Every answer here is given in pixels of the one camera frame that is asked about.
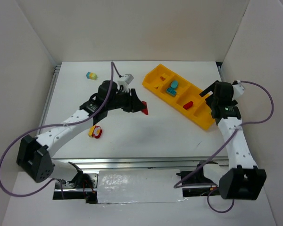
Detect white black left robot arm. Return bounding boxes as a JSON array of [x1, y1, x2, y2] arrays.
[[17, 81, 146, 187]]

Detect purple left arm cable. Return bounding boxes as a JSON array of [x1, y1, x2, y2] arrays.
[[0, 61, 123, 197]]

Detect yellow lego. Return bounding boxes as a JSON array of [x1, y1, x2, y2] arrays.
[[88, 126, 95, 137]]

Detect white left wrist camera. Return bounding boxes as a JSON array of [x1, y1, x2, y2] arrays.
[[117, 73, 134, 93]]

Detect blue rectangular lego brick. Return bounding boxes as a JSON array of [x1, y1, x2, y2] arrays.
[[166, 87, 177, 97]]

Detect lime blue orange lego stack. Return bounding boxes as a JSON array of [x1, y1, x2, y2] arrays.
[[86, 72, 98, 80]]

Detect yellow sorting tray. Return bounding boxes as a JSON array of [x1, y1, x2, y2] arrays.
[[142, 64, 215, 130]]

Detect red half round lego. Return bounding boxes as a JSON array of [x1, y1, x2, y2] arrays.
[[141, 101, 149, 115]]

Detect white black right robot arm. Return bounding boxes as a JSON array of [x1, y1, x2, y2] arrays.
[[200, 81, 266, 200]]

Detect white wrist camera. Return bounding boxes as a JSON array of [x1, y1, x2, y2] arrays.
[[232, 81, 245, 100], [117, 73, 134, 93]]

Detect white foil cover panel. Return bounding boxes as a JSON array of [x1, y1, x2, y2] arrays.
[[97, 169, 184, 204]]

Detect red rectangular lego brick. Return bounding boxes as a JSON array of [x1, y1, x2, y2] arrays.
[[183, 101, 194, 110]]

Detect blue frog lego brick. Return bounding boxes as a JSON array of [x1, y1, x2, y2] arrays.
[[170, 80, 179, 90]]

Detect red flower lego brick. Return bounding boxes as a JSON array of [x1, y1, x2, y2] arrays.
[[92, 126, 102, 139]]

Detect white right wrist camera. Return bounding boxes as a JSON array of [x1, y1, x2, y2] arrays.
[[232, 81, 245, 100]]

